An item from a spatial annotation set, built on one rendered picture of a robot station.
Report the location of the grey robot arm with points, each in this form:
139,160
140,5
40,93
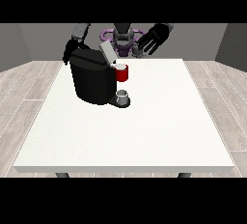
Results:
170,26
80,31

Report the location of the small grey coffee pod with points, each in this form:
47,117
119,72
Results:
137,52

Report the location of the pale grey machine lid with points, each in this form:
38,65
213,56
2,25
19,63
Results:
107,52

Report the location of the red pod holder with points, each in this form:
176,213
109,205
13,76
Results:
122,74

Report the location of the black coffee machine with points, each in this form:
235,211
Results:
91,79

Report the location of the grey robot trunk purple rings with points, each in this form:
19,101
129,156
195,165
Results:
122,36

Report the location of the small grey cup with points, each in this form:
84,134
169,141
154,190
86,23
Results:
122,97

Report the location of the dark table leg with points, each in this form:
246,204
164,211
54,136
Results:
62,174

